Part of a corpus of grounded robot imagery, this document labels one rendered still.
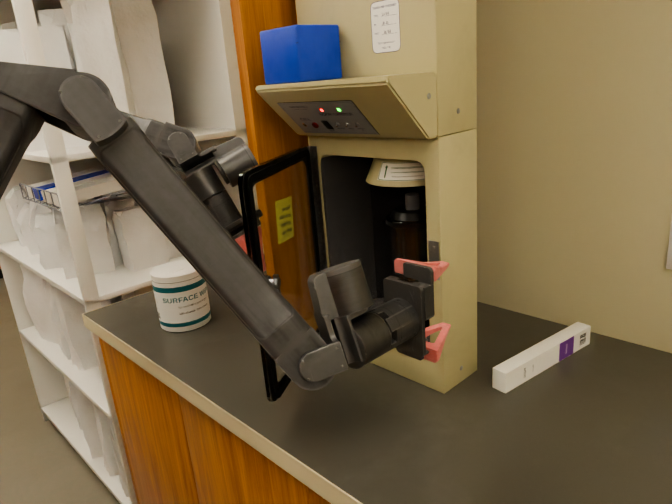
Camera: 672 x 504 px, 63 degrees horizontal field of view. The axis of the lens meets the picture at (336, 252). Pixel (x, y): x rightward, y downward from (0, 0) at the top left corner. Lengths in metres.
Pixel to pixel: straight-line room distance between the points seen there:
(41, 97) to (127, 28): 1.48
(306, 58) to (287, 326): 0.50
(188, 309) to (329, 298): 0.78
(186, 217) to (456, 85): 0.51
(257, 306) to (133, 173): 0.20
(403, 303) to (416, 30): 0.43
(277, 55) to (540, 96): 0.59
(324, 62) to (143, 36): 1.22
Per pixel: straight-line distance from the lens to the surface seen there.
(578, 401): 1.09
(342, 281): 0.66
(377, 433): 0.98
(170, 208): 0.64
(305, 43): 0.97
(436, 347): 0.78
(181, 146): 0.98
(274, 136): 1.14
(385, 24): 0.97
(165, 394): 1.42
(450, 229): 0.96
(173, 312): 1.42
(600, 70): 1.25
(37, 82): 0.66
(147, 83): 2.12
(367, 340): 0.67
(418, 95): 0.87
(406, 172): 1.01
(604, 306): 1.34
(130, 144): 0.65
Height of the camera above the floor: 1.52
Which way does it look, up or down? 18 degrees down
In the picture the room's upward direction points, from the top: 5 degrees counter-clockwise
